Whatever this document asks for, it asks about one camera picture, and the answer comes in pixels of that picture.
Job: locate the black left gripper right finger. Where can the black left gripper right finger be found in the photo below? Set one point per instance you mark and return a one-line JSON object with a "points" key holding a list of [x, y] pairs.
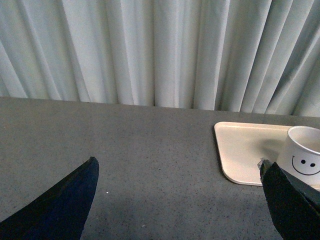
{"points": [[294, 206]]}

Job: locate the beige rectangular tray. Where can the beige rectangular tray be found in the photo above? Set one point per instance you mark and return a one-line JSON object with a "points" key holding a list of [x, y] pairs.
{"points": [[241, 147]]}

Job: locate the white smiley face mug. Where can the white smiley face mug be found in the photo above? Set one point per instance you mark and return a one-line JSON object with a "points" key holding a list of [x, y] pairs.
{"points": [[300, 154]]}

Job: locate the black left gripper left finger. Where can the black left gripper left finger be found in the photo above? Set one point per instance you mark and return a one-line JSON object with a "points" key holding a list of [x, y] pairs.
{"points": [[60, 213]]}

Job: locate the grey-white pleated curtain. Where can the grey-white pleated curtain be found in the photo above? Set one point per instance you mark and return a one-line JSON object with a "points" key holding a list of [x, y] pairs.
{"points": [[251, 56]]}

